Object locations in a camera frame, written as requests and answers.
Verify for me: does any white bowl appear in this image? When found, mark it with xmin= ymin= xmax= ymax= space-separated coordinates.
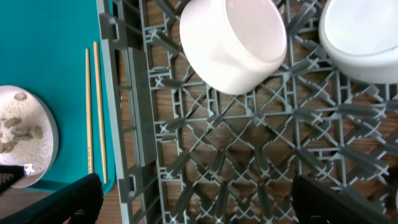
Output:
xmin=318 ymin=0 xmax=397 ymax=84

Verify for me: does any teal plastic tray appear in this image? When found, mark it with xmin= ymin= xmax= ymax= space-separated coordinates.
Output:
xmin=1 ymin=1 xmax=116 ymax=192

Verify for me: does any pink plate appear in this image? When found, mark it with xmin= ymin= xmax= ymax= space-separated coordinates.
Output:
xmin=1 ymin=85 xmax=59 ymax=189

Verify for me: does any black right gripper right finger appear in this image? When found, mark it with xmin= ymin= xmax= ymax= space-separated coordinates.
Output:
xmin=292 ymin=175 xmax=392 ymax=224

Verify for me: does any wooden chopstick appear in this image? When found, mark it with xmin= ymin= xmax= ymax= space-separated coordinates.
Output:
xmin=85 ymin=49 xmax=94 ymax=173
xmin=93 ymin=41 xmax=108 ymax=184

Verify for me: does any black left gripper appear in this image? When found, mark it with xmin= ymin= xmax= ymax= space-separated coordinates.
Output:
xmin=0 ymin=165 xmax=25 ymax=194

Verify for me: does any left wooden chopstick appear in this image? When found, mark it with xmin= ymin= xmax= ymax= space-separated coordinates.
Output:
xmin=85 ymin=49 xmax=94 ymax=173

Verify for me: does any right wooden chopstick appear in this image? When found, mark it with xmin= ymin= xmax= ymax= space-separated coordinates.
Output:
xmin=93 ymin=41 xmax=108 ymax=184

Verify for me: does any grey dishwasher rack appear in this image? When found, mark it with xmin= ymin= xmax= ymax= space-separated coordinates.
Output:
xmin=96 ymin=0 xmax=397 ymax=223

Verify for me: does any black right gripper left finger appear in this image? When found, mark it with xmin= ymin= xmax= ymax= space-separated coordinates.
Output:
xmin=1 ymin=173 xmax=104 ymax=224

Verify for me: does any pink bowl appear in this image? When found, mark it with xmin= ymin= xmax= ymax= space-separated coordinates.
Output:
xmin=179 ymin=0 xmax=287 ymax=95

